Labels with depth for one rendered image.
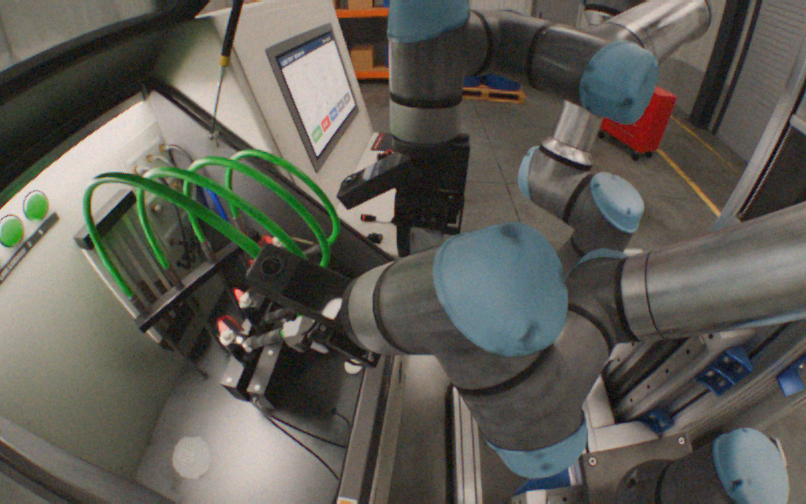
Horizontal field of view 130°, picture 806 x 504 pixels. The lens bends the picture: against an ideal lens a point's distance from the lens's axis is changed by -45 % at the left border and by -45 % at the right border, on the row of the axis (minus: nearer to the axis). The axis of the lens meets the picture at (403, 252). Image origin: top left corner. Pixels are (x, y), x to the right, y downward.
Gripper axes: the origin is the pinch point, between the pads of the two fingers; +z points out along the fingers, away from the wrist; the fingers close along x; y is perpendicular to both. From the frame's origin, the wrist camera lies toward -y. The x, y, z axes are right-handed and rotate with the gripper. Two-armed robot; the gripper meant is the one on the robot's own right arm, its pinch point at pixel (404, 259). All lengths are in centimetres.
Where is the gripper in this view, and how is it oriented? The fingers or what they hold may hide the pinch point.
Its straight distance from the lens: 50.0
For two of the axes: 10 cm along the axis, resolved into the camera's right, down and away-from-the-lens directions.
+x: 1.4, -6.9, 7.1
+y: 9.9, 0.9, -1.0
